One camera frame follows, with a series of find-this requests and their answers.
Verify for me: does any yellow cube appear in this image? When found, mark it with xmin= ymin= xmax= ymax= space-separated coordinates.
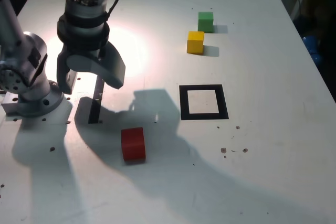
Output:
xmin=186 ymin=30 xmax=205 ymax=55

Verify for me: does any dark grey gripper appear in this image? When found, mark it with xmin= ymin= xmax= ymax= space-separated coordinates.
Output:
xmin=57 ymin=43 xmax=127 ymax=95

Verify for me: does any black tape square outline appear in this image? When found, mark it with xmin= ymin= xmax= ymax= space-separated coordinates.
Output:
xmin=178 ymin=84 xmax=229 ymax=121

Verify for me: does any black tape strip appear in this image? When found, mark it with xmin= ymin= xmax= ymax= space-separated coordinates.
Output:
xmin=88 ymin=76 xmax=106 ymax=124

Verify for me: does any red cube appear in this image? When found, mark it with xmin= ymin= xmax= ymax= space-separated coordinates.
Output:
xmin=120 ymin=126 xmax=146 ymax=162

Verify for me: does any blue plastic object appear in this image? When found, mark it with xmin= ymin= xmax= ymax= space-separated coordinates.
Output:
xmin=301 ymin=35 xmax=324 ymax=65

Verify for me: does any green cube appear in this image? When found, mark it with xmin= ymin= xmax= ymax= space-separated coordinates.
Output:
xmin=197 ymin=12 xmax=214 ymax=33

